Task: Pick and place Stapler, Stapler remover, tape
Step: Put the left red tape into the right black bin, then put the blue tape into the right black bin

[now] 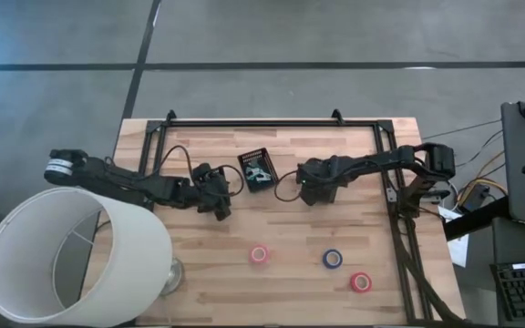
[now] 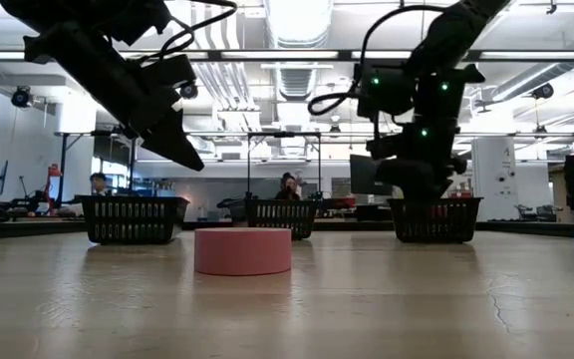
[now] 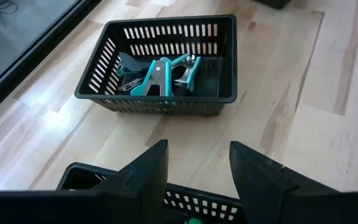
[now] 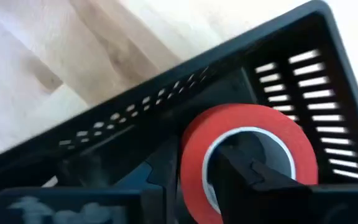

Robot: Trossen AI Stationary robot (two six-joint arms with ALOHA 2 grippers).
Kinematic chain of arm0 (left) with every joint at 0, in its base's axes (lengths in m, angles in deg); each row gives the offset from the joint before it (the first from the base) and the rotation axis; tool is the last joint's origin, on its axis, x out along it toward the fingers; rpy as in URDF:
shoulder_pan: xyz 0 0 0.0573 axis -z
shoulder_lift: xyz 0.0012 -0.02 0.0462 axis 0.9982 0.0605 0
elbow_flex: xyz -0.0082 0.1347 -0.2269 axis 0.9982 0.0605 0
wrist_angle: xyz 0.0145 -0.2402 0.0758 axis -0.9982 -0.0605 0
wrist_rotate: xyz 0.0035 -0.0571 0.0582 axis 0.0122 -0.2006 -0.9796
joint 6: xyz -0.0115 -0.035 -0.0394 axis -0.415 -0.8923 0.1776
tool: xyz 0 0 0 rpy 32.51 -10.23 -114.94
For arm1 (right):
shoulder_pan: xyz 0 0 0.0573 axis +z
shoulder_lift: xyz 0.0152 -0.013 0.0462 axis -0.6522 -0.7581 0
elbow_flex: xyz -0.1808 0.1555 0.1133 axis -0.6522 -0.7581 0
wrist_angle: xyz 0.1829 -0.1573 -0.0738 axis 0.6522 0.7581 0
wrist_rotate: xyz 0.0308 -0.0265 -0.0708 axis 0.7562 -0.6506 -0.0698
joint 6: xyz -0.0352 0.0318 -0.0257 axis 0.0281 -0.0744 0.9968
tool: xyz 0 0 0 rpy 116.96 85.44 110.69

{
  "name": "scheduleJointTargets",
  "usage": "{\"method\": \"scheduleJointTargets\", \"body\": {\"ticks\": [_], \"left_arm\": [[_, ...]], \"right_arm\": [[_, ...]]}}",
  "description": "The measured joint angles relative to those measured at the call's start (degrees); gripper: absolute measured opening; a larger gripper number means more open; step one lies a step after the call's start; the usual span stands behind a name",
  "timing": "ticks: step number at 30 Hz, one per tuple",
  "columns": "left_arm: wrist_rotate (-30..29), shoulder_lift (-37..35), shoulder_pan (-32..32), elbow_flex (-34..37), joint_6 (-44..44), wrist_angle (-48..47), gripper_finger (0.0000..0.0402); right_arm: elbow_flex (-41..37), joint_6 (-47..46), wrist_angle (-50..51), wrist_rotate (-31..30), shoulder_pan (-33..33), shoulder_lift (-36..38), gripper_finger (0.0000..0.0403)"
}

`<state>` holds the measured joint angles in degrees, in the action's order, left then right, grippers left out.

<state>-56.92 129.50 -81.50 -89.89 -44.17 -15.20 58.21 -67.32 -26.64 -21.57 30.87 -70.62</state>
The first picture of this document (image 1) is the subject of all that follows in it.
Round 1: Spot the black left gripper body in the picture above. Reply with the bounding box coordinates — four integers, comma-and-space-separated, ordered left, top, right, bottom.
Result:
191, 162, 233, 207

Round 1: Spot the blue tape roll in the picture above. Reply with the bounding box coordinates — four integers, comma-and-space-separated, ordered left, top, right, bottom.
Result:
322, 248, 344, 271

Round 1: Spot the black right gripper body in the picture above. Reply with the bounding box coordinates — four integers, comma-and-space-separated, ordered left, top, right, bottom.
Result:
296, 155, 350, 192

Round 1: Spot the red tape roll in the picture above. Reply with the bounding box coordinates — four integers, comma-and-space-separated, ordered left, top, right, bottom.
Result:
350, 272, 373, 294

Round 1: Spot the glass lamp base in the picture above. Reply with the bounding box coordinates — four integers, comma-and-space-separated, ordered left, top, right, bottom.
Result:
160, 257, 185, 297

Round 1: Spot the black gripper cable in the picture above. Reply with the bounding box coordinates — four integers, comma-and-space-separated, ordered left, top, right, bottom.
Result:
273, 170, 303, 203

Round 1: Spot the black slanted bar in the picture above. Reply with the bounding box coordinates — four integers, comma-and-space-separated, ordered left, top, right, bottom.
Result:
443, 196, 512, 241

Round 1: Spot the white lamp shade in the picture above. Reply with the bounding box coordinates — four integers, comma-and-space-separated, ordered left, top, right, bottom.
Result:
0, 186, 174, 328

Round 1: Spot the pink tape roll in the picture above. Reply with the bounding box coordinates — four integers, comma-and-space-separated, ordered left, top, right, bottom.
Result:
248, 243, 272, 266

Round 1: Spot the black aluminium table frame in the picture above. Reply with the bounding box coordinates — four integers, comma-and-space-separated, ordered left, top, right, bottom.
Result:
138, 108, 467, 325

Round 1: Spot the black plastic slotted basket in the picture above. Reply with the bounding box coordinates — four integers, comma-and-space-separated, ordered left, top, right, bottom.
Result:
237, 146, 280, 194

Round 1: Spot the white paper sheet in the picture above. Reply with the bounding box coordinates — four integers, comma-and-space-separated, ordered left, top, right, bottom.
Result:
437, 205, 469, 269

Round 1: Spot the black power adapter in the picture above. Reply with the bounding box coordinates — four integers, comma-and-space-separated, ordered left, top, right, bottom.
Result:
460, 183, 491, 213

